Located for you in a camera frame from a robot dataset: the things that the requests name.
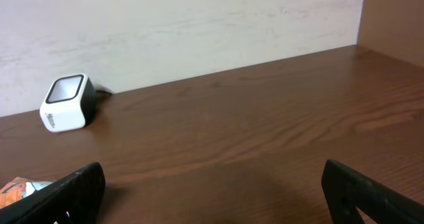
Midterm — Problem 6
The white barcode scanner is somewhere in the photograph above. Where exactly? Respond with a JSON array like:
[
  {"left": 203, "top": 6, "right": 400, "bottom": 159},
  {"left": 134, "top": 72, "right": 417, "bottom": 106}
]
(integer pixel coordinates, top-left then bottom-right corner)
[{"left": 39, "top": 74, "right": 97, "bottom": 133}]

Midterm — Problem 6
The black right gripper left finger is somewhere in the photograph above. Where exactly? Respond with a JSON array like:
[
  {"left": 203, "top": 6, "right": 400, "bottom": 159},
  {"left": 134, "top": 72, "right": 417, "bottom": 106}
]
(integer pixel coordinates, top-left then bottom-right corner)
[{"left": 1, "top": 162, "right": 105, "bottom": 224}]

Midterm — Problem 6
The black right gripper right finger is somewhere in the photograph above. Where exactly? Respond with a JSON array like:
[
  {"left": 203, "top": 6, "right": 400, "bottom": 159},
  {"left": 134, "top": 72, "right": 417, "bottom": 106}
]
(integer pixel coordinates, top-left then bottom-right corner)
[{"left": 321, "top": 160, "right": 423, "bottom": 224}]

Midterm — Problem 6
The yellow snack bag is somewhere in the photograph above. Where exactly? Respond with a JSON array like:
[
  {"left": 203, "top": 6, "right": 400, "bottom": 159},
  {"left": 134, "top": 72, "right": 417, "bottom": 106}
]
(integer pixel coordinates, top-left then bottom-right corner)
[{"left": 0, "top": 177, "right": 52, "bottom": 209}]

